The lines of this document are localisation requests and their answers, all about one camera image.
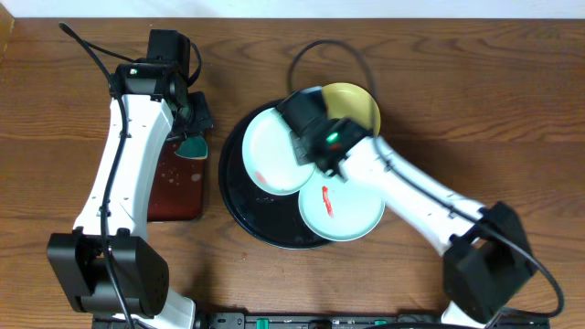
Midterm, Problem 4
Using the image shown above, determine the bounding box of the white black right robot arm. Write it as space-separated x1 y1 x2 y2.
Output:
286 117 537 328

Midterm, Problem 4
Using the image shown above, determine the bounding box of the green scrubbing sponge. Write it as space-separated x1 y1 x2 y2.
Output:
175 135 208 160

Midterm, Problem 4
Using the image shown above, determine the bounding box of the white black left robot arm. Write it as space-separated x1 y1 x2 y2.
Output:
47 61 212 328

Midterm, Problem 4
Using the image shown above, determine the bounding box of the black rectangular water tray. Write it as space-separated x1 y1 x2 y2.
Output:
147 141 207 222

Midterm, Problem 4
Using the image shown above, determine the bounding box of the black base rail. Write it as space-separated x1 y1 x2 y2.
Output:
91 312 551 329

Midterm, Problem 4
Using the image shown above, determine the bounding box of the light green plate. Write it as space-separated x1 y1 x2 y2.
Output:
299 172 386 241
241 100 316 196

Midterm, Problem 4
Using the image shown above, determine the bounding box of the round black serving tray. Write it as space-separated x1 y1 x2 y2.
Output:
218 101 332 249

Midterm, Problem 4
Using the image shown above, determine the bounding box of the yellow plate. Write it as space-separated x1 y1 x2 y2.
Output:
322 82 381 136

